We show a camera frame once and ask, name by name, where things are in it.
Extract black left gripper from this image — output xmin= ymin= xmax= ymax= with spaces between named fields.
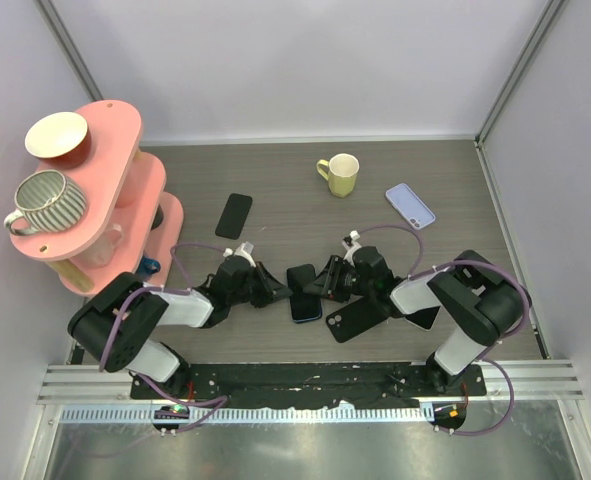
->
xmin=229 ymin=262 xmax=293 ymax=310

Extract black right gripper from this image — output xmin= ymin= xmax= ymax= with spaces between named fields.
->
xmin=303 ymin=255 xmax=375 ymax=303

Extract black phone case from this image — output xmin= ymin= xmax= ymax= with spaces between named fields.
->
xmin=286 ymin=263 xmax=317 ymax=299

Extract blue-edged smartphone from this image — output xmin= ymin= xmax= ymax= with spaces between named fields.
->
xmin=289 ymin=294 xmax=323 ymax=324

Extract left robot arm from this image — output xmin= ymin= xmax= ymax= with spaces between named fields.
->
xmin=67 ymin=254 xmax=292 ymax=399

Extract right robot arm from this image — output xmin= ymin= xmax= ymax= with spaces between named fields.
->
xmin=303 ymin=246 xmax=531 ymax=395

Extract black phone case two holes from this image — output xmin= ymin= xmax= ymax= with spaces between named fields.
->
xmin=325 ymin=298 xmax=388 ymax=343

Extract lilac phone case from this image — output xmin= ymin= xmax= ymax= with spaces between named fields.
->
xmin=385 ymin=183 xmax=436 ymax=230

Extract black smartphone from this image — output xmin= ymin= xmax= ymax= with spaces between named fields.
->
xmin=215 ymin=193 xmax=253 ymax=240

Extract silver-edged smartphone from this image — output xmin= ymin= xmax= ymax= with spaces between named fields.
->
xmin=405 ymin=306 xmax=440 ymax=331

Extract yellow faceted mug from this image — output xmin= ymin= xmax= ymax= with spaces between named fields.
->
xmin=316 ymin=153 xmax=360 ymax=198

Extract blue cup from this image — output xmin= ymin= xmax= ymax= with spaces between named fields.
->
xmin=134 ymin=255 xmax=161 ymax=283

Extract pink tiered shelf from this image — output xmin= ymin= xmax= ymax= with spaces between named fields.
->
xmin=9 ymin=100 xmax=184 ymax=297

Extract clear glass cup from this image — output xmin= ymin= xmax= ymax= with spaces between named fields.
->
xmin=77 ymin=223 xmax=124 ymax=269

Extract striped grey mug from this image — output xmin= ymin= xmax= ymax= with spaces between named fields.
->
xmin=4 ymin=170 xmax=87 ymax=236

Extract red bowl white inside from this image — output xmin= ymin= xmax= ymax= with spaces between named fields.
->
xmin=24 ymin=111 xmax=92 ymax=169

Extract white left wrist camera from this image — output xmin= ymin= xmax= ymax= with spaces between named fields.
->
xmin=223 ymin=241 xmax=256 ymax=267

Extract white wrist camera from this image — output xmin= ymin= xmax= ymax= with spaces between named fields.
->
xmin=223 ymin=241 xmax=256 ymax=267
xmin=342 ymin=230 xmax=362 ymax=265

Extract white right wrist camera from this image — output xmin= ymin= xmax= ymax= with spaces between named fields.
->
xmin=342 ymin=230 xmax=362 ymax=265

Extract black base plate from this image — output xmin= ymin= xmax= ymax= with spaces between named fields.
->
xmin=130 ymin=360 xmax=487 ymax=409

